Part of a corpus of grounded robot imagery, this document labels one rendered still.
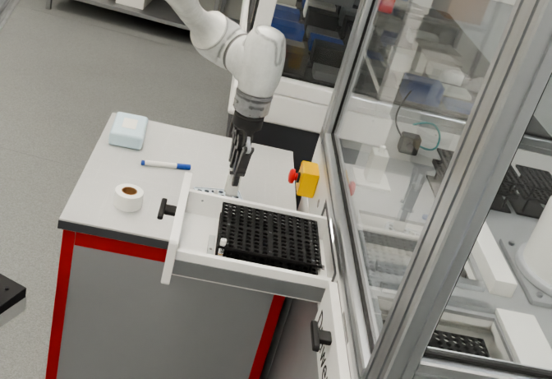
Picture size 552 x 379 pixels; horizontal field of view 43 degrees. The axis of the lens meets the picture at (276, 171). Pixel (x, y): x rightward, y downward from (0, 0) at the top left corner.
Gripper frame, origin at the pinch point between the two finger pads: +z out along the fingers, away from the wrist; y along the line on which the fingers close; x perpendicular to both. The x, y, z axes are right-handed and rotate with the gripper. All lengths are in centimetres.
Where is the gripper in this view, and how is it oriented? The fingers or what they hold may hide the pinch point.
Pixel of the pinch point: (232, 182)
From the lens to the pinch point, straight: 180.1
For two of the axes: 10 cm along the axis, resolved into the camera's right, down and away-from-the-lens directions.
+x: 9.4, 0.8, 3.4
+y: 2.5, 5.1, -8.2
